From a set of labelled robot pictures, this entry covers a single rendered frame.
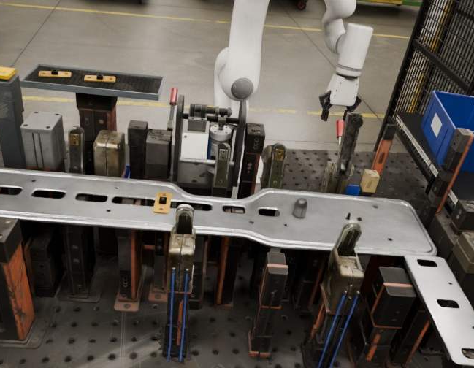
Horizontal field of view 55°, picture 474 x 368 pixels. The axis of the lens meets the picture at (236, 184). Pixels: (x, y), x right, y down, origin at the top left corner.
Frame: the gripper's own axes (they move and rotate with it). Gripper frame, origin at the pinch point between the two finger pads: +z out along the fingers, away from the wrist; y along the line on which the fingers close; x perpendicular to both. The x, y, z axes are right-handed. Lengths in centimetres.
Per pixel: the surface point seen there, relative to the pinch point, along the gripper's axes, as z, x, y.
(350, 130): -8.1, 36.1, 20.9
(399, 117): -2.7, 3.4, -25.3
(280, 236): 14, 51, 44
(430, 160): 1.9, 31.5, -15.8
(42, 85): -4, -1, 95
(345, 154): -1.3, 36.2, 20.6
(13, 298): 33, 41, 101
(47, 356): 48, 44, 94
